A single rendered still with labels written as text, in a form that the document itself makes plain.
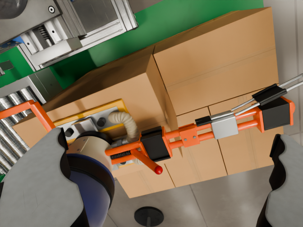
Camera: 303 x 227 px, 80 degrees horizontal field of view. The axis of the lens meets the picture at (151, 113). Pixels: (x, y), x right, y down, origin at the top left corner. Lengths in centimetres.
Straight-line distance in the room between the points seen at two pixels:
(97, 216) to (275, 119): 53
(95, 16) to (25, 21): 83
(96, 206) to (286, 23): 170
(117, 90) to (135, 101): 7
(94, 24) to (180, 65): 68
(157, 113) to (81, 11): 97
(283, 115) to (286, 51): 128
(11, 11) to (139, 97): 41
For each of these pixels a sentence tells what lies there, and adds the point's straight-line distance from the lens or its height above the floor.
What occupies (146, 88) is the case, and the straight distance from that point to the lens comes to 65.
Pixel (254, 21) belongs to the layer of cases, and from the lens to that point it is 110.
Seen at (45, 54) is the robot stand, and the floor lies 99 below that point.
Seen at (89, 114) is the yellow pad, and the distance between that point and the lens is 71.
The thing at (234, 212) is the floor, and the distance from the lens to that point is 286.
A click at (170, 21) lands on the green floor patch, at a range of 155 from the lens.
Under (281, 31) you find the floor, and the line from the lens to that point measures 180.
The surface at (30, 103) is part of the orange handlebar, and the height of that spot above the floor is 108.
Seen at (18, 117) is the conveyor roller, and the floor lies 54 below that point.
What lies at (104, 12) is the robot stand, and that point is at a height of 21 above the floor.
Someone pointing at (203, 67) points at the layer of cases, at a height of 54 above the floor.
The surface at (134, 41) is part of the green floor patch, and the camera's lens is 157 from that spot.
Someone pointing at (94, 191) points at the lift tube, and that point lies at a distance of 51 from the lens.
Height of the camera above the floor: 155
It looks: 63 degrees down
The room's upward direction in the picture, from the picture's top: 174 degrees counter-clockwise
